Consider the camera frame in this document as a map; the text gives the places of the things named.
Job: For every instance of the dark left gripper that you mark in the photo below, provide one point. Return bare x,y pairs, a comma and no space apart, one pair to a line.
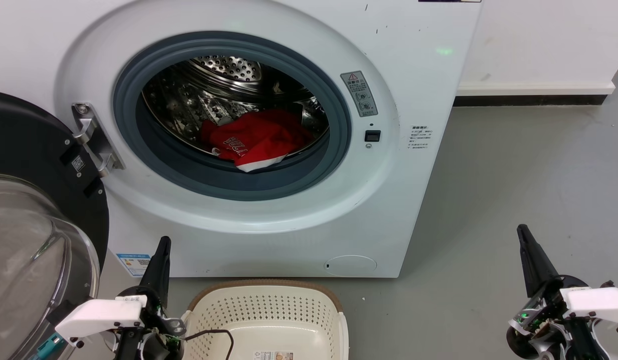
154,345

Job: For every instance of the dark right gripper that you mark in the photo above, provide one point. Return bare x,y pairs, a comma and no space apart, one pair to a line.
548,310

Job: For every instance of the red basketball jersey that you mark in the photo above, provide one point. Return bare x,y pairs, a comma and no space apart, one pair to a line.
261,135

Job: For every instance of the cream perforated laundry basket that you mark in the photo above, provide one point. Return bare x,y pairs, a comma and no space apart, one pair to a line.
269,310

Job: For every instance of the printed product label packet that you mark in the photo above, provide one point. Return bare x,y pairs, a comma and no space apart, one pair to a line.
274,356

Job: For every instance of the stainless steel washing machine drum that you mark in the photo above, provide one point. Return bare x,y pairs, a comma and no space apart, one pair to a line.
189,100

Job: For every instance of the washing machine glass door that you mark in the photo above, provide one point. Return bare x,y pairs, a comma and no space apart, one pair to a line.
34,150

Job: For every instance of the blue and white energy label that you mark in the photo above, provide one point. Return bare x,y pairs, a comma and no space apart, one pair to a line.
134,264

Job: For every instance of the grey rubber door gasket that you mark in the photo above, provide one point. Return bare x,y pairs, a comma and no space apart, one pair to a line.
189,175

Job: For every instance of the QR code sticker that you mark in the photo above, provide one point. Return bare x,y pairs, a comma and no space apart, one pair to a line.
78,163

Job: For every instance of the silver metal door hinge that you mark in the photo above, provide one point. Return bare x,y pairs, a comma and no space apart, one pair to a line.
91,137

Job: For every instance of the small white text sticker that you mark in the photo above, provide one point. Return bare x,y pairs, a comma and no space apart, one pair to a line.
420,137

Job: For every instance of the round white filter cover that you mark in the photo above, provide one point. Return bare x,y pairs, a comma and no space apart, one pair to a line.
350,266

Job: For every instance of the black door latch socket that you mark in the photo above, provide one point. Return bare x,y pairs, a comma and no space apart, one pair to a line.
372,136

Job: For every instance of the white front-load washing machine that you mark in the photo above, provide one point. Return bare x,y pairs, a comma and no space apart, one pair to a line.
413,75

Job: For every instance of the grey warning label sticker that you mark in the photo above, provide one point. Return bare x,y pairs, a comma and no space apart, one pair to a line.
358,94

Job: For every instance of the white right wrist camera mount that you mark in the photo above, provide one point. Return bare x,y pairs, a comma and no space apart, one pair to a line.
598,302

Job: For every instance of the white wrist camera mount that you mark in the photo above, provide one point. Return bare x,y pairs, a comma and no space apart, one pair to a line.
99,316
598,302

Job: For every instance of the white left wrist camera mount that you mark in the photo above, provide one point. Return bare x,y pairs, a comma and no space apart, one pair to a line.
99,316

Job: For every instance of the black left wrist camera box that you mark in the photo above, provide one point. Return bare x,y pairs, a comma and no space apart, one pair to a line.
61,312

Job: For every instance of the white and black wall baseboard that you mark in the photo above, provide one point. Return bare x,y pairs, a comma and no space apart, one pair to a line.
533,95

